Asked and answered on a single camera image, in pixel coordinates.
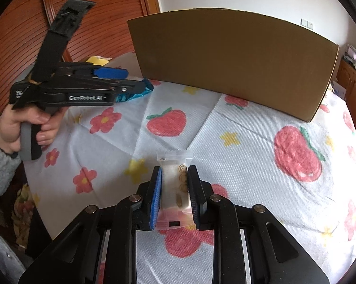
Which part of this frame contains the wooden louvered door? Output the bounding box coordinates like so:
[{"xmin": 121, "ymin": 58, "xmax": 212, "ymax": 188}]
[{"xmin": 0, "ymin": 0, "xmax": 161, "ymax": 116}]

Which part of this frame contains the white fruit print tablecloth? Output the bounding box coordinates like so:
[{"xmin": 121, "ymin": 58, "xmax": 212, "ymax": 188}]
[{"xmin": 20, "ymin": 52, "xmax": 356, "ymax": 284}]

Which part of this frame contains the long white snack packet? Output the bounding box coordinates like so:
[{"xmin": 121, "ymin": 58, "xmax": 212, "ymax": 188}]
[{"xmin": 156, "ymin": 150, "xmax": 196, "ymax": 232}]

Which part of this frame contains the person's left hand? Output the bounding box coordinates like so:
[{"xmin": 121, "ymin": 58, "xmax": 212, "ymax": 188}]
[{"xmin": 0, "ymin": 104, "xmax": 60, "ymax": 156}]

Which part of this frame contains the brown cardboard box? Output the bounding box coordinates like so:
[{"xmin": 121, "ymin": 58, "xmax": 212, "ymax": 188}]
[{"xmin": 127, "ymin": 7, "xmax": 340, "ymax": 123}]

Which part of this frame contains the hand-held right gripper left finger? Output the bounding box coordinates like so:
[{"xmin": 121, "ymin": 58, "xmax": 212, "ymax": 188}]
[{"xmin": 18, "ymin": 166, "xmax": 164, "ymax": 284}]

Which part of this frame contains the yellow packet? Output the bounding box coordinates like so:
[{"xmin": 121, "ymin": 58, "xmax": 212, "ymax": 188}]
[{"xmin": 86, "ymin": 56, "xmax": 111, "ymax": 67}]

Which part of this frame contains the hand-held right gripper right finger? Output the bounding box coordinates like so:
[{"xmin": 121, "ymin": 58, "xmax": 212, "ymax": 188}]
[{"xmin": 186, "ymin": 166, "xmax": 329, "ymax": 284}]

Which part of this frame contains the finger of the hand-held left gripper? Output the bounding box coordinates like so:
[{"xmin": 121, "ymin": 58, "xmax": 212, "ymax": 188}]
[
  {"xmin": 58, "ymin": 62, "xmax": 129, "ymax": 80},
  {"xmin": 74, "ymin": 78, "xmax": 146, "ymax": 96}
]

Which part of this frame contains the floral patterned cloth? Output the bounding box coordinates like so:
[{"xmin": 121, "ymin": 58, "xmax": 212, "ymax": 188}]
[{"xmin": 14, "ymin": 182, "xmax": 41, "ymax": 247}]

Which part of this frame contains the blue snack packet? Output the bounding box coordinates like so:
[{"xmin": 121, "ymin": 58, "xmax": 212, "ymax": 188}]
[{"xmin": 114, "ymin": 78, "xmax": 155, "ymax": 103}]

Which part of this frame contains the pile of printed papers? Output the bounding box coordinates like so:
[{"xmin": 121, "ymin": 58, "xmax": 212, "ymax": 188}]
[{"xmin": 343, "ymin": 43, "xmax": 356, "ymax": 74}]

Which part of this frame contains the white card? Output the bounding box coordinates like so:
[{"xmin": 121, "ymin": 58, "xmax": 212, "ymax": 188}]
[{"xmin": 328, "ymin": 80, "xmax": 346, "ymax": 98}]

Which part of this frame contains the wooden cabinet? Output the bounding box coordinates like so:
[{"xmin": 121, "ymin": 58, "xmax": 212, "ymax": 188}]
[{"xmin": 334, "ymin": 58, "xmax": 356, "ymax": 125}]

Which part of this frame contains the person's left forearm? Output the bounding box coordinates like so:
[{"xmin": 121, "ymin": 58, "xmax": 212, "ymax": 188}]
[{"xmin": 0, "ymin": 114, "xmax": 28, "ymax": 204}]

